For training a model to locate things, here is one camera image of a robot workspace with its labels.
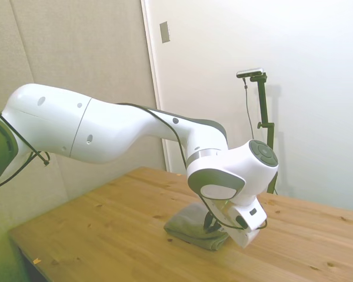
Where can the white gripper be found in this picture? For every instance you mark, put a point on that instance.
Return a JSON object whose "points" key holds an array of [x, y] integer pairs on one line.
{"points": [[238, 213]]}

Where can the grey towel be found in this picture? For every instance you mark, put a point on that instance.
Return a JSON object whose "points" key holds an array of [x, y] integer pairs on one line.
{"points": [[186, 229]]}

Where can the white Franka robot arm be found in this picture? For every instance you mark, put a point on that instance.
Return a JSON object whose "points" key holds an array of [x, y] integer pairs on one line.
{"points": [[106, 132]]}

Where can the small yellow tape scrap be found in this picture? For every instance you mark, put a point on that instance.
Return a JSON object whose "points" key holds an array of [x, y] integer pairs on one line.
{"points": [[36, 260]]}

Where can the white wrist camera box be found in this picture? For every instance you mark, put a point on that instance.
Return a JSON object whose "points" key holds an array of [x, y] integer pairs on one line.
{"points": [[243, 239]]}

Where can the black camera stand pole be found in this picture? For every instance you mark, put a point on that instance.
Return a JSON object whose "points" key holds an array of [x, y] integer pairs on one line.
{"points": [[264, 117]]}

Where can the white door frame trim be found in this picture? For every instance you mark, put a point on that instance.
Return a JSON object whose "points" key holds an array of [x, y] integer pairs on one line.
{"points": [[154, 88]]}

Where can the grey camera on stand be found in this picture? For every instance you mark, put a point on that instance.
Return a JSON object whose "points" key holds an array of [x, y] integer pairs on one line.
{"points": [[250, 72]]}

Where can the grey wall switch plate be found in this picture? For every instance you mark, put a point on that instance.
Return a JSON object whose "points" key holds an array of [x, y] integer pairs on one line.
{"points": [[164, 32]]}

